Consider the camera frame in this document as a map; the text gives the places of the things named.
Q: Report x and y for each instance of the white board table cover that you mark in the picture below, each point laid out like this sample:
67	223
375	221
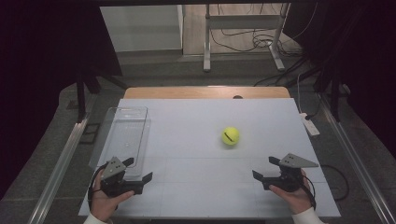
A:
202	174

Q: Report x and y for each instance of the black curtain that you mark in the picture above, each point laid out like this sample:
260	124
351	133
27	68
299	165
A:
40	68
364	68

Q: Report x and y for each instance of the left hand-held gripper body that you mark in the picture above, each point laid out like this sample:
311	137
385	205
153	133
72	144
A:
116	185

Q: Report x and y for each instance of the wooden table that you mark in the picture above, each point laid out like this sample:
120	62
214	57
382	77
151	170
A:
186	92

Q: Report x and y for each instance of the white power strip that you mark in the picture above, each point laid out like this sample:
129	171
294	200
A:
310	125

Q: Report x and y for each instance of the black metal stand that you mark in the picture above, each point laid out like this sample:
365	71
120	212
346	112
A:
335	99
81	96

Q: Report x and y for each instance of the aluminium rail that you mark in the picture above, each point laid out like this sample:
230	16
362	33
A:
355	155
57	168

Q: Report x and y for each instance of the white metal desk frame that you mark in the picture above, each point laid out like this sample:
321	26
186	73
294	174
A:
243	21

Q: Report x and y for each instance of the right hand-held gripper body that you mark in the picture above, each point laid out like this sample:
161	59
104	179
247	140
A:
288	180

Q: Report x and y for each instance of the yellow tennis ball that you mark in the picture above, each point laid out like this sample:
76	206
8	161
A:
230	136

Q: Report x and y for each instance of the person's left hand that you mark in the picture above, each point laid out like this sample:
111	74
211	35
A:
102	203

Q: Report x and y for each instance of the person's right hand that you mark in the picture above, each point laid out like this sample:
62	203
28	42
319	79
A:
299	199

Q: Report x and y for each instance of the dark floor grate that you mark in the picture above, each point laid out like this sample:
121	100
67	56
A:
89	133

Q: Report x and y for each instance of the white cabinet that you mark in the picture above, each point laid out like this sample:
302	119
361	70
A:
143	28

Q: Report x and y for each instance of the clear plastic container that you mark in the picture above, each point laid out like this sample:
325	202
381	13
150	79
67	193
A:
124	137

